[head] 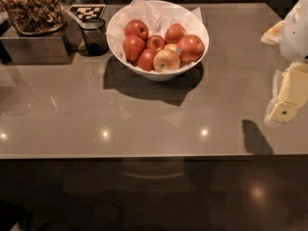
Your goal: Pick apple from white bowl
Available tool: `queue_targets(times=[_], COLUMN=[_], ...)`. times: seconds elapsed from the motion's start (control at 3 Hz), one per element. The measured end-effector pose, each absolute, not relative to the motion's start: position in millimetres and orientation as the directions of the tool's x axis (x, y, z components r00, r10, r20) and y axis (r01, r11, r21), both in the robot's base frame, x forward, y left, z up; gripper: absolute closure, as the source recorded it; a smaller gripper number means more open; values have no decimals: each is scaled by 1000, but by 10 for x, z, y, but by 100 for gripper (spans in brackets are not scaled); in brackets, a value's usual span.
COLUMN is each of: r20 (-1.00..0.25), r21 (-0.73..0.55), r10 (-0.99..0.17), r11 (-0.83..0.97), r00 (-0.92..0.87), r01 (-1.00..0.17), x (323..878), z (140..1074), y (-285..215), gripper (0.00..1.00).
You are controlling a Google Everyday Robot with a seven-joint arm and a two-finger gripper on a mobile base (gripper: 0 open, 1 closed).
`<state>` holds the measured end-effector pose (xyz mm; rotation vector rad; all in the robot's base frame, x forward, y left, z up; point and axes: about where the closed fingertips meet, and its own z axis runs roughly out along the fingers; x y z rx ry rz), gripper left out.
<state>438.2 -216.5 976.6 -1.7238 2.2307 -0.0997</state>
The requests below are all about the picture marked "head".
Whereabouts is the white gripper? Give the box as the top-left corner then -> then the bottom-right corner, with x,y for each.
261,0 -> 308,126

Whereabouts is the large red apple right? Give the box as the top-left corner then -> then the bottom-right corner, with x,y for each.
177,35 -> 205,64

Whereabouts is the red apple top right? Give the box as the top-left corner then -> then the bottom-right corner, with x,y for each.
165,23 -> 187,44

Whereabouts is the pale apple with sticker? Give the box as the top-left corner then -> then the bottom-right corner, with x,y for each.
164,43 -> 181,55

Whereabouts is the yellow-red apple front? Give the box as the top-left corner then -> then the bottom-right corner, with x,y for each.
153,49 -> 181,72

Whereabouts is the white ceramic bowl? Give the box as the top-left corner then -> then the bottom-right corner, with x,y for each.
106,0 -> 210,82

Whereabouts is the red apple centre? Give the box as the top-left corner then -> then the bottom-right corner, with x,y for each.
145,36 -> 166,52

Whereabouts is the red apple bottom left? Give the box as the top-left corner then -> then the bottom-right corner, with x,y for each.
137,48 -> 156,71

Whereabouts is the red apple top left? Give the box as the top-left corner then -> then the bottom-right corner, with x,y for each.
124,19 -> 149,40

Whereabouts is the black mesh cup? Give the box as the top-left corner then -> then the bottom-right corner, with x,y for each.
79,18 -> 109,56

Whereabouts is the black white marker tag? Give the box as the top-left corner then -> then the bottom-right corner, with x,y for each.
68,4 -> 106,21

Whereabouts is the steel box stand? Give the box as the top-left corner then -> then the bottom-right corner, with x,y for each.
0,18 -> 83,64

